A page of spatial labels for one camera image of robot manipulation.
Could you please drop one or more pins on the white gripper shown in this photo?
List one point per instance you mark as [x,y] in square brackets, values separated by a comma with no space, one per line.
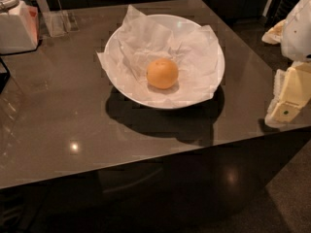
[297,33]

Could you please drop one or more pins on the orange fruit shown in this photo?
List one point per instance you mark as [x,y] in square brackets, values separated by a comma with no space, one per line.
[162,73]

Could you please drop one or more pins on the white bowl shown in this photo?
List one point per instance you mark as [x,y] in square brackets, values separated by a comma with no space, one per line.
[207,91]

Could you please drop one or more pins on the white crinkled paper sheet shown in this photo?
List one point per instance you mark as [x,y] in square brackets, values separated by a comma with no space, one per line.
[142,46]

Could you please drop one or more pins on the clear acrylic sign holder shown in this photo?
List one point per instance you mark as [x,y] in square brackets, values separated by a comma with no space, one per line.
[58,23]

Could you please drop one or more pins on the black object at left edge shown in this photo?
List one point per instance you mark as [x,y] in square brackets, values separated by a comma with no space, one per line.
[4,76]

